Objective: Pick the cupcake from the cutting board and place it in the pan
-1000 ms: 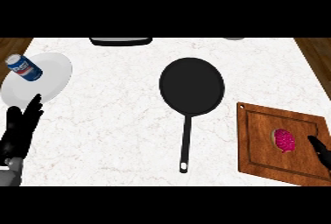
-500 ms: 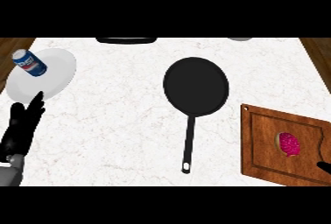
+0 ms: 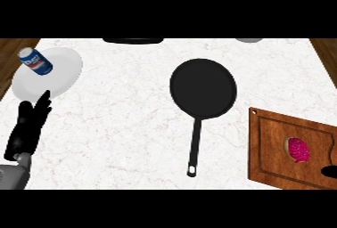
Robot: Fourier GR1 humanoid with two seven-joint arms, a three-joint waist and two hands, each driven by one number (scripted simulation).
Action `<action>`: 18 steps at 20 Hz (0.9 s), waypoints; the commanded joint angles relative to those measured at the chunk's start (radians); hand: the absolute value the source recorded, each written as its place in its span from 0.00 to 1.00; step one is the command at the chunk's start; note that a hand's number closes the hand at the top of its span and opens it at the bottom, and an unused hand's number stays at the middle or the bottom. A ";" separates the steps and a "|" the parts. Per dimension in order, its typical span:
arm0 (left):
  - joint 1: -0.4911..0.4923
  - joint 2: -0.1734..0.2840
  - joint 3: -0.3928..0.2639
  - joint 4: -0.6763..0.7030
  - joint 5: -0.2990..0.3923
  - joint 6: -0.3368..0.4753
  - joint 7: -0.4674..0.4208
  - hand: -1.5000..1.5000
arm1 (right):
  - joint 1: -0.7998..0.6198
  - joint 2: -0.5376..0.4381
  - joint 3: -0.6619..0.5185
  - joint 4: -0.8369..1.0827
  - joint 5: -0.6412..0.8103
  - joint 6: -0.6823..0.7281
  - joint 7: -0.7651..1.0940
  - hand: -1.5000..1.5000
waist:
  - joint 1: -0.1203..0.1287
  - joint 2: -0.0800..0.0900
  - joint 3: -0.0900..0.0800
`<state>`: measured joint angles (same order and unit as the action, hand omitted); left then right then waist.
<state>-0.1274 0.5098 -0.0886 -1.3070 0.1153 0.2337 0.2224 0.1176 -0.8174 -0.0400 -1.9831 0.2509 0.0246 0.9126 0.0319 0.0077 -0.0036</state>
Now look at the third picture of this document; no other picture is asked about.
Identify grey round object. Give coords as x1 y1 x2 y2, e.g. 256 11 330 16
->
236 37 265 44

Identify black frying pan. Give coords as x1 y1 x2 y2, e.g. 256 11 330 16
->
169 58 239 178

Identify brown wooden cutting board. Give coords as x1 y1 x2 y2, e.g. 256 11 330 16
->
247 107 337 191

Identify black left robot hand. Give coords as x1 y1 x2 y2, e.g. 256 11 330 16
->
4 89 55 163

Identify black flat object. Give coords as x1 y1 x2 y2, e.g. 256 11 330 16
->
103 37 165 45

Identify blue soda can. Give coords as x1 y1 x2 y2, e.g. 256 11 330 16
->
18 46 55 77

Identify white plate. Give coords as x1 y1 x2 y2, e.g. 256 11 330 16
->
11 46 85 102

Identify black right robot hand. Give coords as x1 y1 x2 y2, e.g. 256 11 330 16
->
320 165 337 180

